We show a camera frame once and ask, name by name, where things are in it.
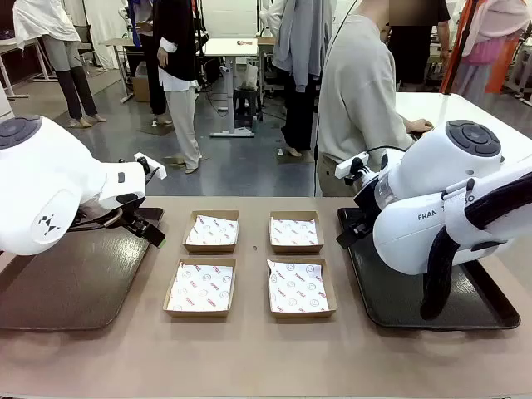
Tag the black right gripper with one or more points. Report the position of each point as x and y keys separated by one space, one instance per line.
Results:
x=367 y=205

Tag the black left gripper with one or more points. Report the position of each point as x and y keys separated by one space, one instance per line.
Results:
x=134 y=222

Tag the brown cardboard food box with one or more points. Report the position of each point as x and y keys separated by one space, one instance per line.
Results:
x=210 y=248
x=303 y=315
x=296 y=249
x=195 y=313

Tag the white printed paper liner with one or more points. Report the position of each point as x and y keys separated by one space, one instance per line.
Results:
x=297 y=287
x=212 y=230
x=293 y=232
x=199 y=287

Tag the person's right forearm beige sleeve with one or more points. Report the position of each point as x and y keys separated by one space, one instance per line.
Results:
x=401 y=126

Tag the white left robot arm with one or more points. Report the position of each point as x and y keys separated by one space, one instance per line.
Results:
x=41 y=187

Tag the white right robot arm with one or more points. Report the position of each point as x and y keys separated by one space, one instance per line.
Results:
x=415 y=174

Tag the person's right hand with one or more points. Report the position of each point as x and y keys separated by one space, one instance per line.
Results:
x=420 y=124

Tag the background person in dark trousers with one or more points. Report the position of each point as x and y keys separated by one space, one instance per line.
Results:
x=156 y=95

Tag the person in beige sweater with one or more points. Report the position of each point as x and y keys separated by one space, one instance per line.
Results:
x=353 y=91

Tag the cardboard box on floor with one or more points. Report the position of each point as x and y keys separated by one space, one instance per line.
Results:
x=140 y=89

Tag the large white table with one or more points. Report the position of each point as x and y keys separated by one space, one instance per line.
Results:
x=457 y=108

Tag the black stool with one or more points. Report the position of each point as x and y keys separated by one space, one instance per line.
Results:
x=246 y=93

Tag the translucent plastic bag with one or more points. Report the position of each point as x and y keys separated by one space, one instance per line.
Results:
x=250 y=77

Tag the background person in black top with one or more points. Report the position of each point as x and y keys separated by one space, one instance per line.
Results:
x=415 y=54

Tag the person in black jacket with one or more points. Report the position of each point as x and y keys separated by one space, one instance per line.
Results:
x=176 y=41

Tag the wooden top table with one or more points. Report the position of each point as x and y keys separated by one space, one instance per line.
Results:
x=118 y=41

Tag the white standing desk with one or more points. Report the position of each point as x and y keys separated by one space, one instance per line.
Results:
x=228 y=47

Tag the person in gray hoodie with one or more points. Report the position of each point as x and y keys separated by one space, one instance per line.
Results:
x=295 y=33

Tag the figure in pink orange clothes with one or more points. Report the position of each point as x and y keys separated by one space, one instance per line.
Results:
x=490 y=50

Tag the light table with dark items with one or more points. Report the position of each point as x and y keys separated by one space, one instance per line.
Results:
x=18 y=45

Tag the figure in white shirt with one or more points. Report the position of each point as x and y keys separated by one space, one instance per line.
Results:
x=45 y=16

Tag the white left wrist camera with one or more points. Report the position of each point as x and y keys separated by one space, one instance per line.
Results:
x=160 y=171

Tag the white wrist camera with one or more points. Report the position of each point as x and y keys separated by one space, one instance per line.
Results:
x=160 y=171
x=347 y=168

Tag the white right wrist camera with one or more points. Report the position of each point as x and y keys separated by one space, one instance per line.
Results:
x=347 y=168

